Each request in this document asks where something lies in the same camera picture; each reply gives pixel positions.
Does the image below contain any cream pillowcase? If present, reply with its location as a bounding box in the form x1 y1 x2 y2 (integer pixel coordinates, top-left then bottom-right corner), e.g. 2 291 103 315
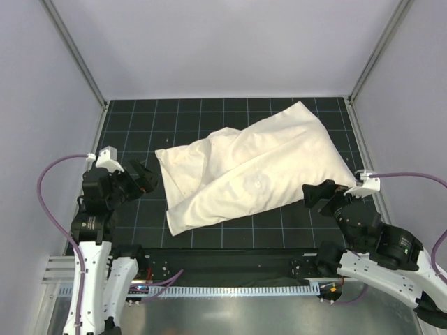
156 103 356 235

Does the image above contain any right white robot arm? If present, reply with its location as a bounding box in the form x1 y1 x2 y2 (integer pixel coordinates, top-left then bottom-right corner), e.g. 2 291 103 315
302 177 446 329

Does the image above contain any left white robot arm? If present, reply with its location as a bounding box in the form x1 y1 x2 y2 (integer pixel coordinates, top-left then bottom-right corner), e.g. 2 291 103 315
63 159 158 334

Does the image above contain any black grid mat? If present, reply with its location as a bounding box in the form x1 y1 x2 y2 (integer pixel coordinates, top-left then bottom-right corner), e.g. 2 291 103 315
98 97 364 249

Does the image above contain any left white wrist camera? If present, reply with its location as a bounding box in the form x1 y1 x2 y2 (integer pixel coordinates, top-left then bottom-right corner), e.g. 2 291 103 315
95 146 124 174

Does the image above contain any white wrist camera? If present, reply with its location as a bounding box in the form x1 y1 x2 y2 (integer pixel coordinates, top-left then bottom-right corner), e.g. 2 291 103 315
95 146 124 174
344 170 381 198

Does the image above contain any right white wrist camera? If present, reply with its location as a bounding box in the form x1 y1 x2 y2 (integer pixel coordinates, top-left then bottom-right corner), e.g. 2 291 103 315
344 170 381 198

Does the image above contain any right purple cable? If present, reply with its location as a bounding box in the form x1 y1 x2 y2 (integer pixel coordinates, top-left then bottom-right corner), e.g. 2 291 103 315
328 172 447 306

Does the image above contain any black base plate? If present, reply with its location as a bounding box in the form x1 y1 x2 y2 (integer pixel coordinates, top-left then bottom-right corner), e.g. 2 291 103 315
106 247 357 285

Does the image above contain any aluminium rail front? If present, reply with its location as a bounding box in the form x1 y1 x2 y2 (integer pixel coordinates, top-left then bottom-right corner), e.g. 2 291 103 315
41 253 425 284

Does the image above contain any slotted cable duct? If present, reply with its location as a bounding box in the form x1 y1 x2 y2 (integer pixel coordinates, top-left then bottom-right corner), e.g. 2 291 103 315
57 283 320 299

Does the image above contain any left aluminium frame post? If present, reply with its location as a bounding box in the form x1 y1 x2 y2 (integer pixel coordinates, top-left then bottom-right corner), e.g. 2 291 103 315
40 0 107 108

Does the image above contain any aluminium frame post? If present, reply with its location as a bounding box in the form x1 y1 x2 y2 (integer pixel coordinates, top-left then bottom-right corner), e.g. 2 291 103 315
40 0 107 108
348 0 414 105

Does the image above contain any right aluminium frame post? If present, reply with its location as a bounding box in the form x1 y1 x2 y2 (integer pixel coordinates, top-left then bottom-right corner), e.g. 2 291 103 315
348 0 414 105

